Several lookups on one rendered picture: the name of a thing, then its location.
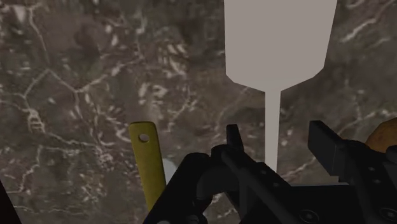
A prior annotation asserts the grey spatula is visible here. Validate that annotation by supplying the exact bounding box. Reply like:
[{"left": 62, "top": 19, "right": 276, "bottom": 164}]
[{"left": 223, "top": 0, "right": 338, "bottom": 173}]

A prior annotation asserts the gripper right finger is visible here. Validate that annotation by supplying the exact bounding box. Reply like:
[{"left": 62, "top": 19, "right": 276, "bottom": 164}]
[{"left": 307, "top": 120, "right": 397, "bottom": 224}]

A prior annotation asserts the brown round object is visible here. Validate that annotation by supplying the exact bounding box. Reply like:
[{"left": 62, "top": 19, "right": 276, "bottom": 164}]
[{"left": 365, "top": 117, "right": 397, "bottom": 154}]

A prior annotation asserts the yellow tool handle with hole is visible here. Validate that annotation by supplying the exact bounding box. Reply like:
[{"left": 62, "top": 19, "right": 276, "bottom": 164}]
[{"left": 128, "top": 121, "right": 167, "bottom": 213}]

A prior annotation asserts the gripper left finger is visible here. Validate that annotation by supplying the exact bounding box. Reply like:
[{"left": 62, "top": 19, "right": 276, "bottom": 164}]
[{"left": 143, "top": 123, "right": 300, "bottom": 224}]

